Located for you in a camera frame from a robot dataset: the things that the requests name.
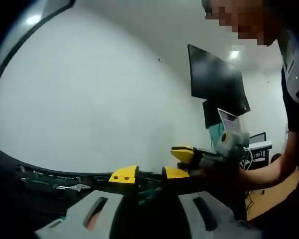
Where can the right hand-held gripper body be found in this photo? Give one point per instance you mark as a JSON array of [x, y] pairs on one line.
[[233, 145]]

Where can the small black monitor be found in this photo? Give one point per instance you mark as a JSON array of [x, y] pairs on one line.
[[210, 114]]

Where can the large black monitor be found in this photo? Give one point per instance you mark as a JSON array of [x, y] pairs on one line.
[[216, 79]]

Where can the silver adjustable wrench tool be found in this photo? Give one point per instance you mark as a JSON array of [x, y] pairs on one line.
[[71, 188]]

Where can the ceiling light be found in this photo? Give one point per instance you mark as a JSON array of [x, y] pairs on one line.
[[234, 54]]

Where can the open silver laptop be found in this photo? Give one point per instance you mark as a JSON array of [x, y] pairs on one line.
[[230, 123]]

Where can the person's black shirt torso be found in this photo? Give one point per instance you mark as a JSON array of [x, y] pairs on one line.
[[297, 117]]

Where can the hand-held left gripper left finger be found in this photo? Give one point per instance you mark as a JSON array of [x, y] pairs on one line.
[[99, 221]]

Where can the grey chest-worn device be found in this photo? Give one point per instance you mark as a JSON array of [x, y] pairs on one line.
[[295, 69]]

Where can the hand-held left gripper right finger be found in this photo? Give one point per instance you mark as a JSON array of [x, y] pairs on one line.
[[214, 224]]

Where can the teal stand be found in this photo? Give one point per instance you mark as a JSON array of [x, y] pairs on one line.
[[216, 135]]

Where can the white background desk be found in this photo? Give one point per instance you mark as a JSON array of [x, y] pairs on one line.
[[260, 149]]

